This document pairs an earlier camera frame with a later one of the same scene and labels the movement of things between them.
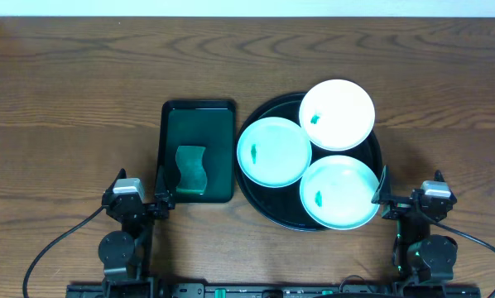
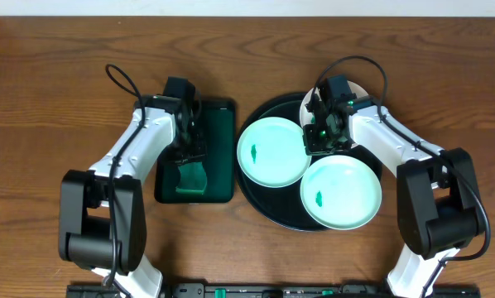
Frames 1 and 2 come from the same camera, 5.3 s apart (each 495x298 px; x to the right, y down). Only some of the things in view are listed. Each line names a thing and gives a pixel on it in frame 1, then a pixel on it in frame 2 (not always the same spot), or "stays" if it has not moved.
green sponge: [193, 174] stays
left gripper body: [146, 208] -> [188, 154]
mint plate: [274, 152] stays
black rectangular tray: [209, 123] stays
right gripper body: [398, 207] -> [323, 140]
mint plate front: [337, 193] stays
